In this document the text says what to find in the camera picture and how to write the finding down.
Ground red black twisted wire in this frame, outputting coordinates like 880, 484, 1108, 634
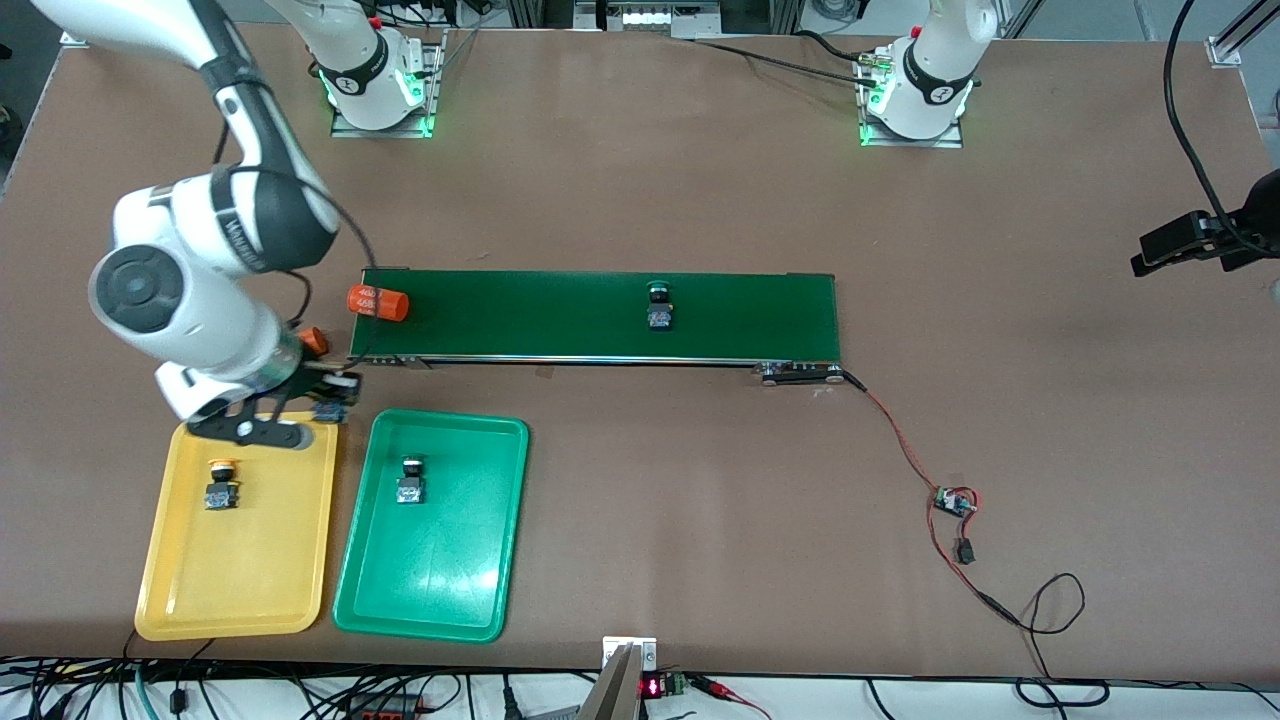
838, 368, 1023, 629

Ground silver metal clamp bracket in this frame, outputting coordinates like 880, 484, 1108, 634
602, 636, 658, 671

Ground black red power strip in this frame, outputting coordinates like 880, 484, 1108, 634
345, 693, 441, 720

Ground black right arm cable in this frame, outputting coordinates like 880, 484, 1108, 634
210, 120, 379, 331

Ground aluminium frame post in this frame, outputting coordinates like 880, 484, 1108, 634
1207, 0, 1280, 68

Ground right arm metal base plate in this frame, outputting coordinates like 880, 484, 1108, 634
330, 45, 446, 139

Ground green conveyor belt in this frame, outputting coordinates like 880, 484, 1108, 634
347, 267, 849, 386

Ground grey metal stand pole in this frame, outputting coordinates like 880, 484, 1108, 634
578, 645, 641, 720

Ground thin black looped cable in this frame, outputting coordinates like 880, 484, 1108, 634
1012, 573, 1111, 709

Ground green plastic tray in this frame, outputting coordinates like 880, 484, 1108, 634
332, 408, 530, 644

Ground red alligator clip lead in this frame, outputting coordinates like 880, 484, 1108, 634
690, 675, 773, 720

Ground yellow plastic tray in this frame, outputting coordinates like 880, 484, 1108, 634
134, 411, 339, 642

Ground black base power cable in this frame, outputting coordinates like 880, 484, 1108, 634
690, 30, 886, 86

